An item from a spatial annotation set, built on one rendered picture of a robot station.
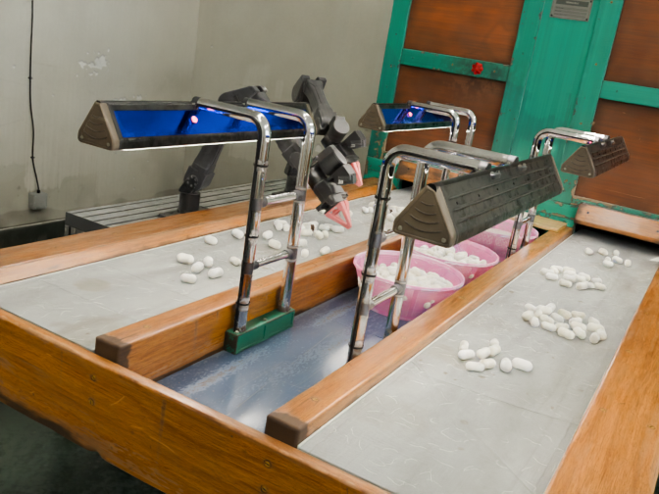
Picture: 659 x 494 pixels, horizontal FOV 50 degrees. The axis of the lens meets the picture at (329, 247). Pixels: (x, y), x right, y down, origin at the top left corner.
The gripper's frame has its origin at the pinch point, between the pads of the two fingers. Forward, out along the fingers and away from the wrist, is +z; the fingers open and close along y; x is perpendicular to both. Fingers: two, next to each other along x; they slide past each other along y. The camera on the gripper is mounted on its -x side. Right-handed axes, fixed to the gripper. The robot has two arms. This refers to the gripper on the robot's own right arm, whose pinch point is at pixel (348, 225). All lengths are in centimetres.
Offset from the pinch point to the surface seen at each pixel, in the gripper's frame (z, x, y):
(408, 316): 31.4, -17.6, -34.0
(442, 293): 32, -26, -31
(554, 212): 29, -30, 77
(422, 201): 22, -62, -98
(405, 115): -17.8, -27.4, 16.4
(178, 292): 3, 0, -75
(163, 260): -8, 10, -63
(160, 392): 22, -16, -106
